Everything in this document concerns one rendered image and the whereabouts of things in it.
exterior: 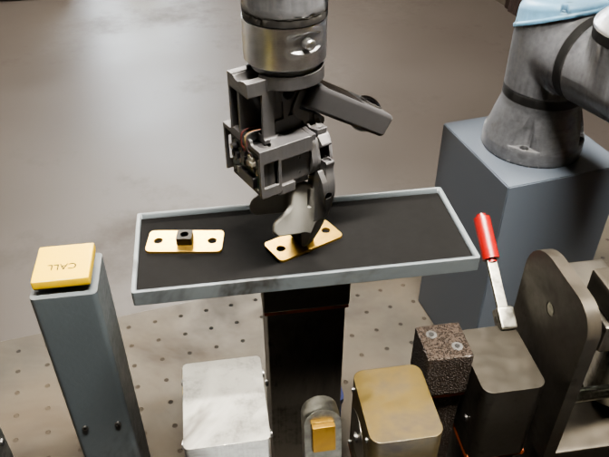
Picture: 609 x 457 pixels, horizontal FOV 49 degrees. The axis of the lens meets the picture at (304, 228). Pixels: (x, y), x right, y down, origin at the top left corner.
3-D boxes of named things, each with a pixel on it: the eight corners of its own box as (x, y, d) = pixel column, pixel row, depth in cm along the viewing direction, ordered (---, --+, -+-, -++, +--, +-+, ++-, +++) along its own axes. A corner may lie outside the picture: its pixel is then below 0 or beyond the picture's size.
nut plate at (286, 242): (280, 264, 71) (280, 255, 70) (262, 245, 73) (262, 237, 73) (343, 237, 75) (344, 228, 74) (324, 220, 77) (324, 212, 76)
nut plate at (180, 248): (144, 253, 72) (142, 245, 72) (150, 232, 75) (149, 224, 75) (221, 253, 72) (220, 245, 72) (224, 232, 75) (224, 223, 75)
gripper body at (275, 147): (225, 171, 68) (216, 59, 60) (295, 147, 71) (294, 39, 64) (264, 208, 63) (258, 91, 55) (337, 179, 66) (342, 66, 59)
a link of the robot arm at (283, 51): (296, -6, 61) (349, 20, 56) (296, 41, 64) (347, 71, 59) (225, 9, 58) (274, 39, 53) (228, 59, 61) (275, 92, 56)
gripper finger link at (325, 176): (295, 208, 70) (292, 133, 65) (310, 202, 71) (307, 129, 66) (321, 228, 67) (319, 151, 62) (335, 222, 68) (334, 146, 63)
